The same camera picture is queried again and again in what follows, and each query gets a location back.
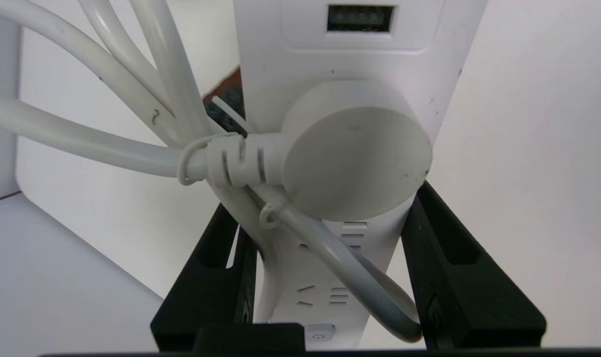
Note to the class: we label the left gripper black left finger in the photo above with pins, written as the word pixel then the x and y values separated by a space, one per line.
pixel 201 292

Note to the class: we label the white power strip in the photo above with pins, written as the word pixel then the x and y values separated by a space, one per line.
pixel 359 64

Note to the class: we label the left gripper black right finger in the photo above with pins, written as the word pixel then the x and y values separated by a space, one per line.
pixel 468 292

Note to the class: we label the chocolate cake slice toy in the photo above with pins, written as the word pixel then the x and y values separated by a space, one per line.
pixel 228 94

